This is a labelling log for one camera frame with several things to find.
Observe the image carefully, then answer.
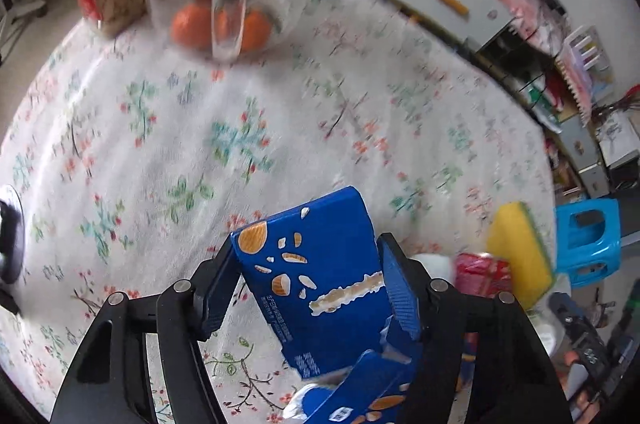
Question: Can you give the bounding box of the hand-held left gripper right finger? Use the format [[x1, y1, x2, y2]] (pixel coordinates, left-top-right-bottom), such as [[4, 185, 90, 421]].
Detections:
[[376, 232, 573, 424]]

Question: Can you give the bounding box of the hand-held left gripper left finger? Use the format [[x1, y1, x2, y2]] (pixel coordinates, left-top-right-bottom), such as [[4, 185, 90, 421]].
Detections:
[[50, 246, 246, 424]]

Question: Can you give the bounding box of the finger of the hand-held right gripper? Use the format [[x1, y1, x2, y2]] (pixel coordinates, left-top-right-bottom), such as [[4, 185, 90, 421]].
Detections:
[[548, 293, 601, 355]]

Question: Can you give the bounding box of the white tissue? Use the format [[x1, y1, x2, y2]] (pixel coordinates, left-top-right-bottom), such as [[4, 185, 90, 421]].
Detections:
[[414, 253, 457, 281]]

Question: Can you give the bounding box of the red can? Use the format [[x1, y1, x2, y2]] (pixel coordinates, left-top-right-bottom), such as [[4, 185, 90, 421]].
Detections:
[[454, 253, 514, 301]]

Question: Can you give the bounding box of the blue drink carton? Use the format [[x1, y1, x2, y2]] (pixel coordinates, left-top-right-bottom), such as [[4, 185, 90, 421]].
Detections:
[[230, 186, 426, 424]]

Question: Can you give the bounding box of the yellow sponge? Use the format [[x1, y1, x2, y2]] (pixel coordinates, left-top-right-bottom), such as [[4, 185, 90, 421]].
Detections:
[[486, 201, 555, 311]]

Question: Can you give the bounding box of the blue plastic stool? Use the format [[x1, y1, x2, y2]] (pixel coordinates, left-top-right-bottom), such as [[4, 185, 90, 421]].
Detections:
[[554, 198, 622, 289]]

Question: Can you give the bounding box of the white branch print box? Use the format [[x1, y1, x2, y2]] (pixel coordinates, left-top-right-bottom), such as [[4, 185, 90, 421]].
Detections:
[[594, 104, 640, 171]]

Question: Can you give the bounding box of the black round object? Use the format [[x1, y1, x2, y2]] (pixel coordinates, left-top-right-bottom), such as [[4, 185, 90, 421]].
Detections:
[[0, 185, 25, 316]]

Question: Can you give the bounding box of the pink plastic rack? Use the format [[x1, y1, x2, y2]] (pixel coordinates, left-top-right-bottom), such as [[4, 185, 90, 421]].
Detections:
[[554, 25, 615, 128]]

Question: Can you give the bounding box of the orange fruit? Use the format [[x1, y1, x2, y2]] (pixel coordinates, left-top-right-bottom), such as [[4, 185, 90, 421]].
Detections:
[[171, 3, 215, 51], [240, 9, 274, 53]]

